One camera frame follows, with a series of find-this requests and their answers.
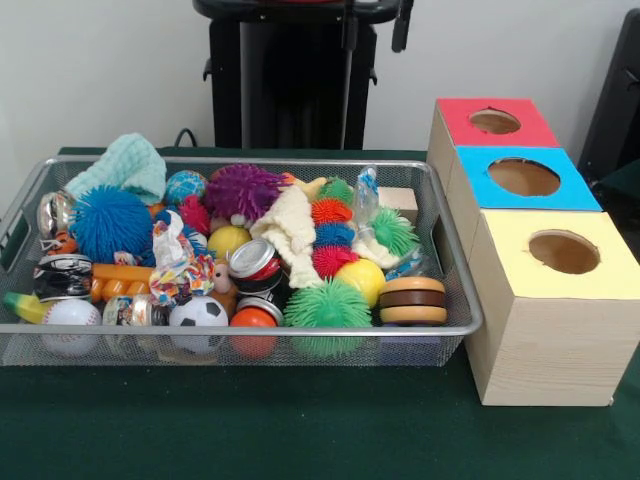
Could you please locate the mint green knitted cloth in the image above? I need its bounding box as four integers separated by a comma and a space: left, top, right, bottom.
64, 132, 168, 206

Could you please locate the multicoloured patterned cloth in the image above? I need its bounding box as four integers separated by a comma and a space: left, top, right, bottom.
148, 209, 218, 307

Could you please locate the cream knitted cloth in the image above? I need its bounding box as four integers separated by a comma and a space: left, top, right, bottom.
249, 185, 326, 290

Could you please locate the large blue spiky ball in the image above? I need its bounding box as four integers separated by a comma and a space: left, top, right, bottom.
69, 184, 155, 265

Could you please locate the large green spiky ball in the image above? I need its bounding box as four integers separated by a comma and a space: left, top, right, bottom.
282, 278, 374, 357

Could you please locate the black and white soccer ball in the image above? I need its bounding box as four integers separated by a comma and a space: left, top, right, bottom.
168, 295, 230, 356

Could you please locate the silver mesh bin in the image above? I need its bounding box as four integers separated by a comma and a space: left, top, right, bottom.
0, 154, 485, 369

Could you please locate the wooden burger toy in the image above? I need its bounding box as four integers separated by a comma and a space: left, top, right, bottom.
378, 275, 448, 327

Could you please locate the wooden box with three holes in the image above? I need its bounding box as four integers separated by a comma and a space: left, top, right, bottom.
426, 97, 640, 407

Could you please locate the white baseball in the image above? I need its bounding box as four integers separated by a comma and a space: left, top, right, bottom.
40, 298, 102, 356

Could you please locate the purple spiky ball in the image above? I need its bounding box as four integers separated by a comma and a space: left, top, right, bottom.
202, 163, 291, 224

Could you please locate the yellow and red ball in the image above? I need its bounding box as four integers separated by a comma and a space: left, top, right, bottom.
333, 258, 387, 307

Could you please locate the multicoloured spiky caterpillar toy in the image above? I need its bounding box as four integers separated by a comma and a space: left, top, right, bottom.
310, 177, 360, 276

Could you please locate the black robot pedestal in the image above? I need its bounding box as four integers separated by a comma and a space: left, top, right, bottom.
192, 0, 416, 150

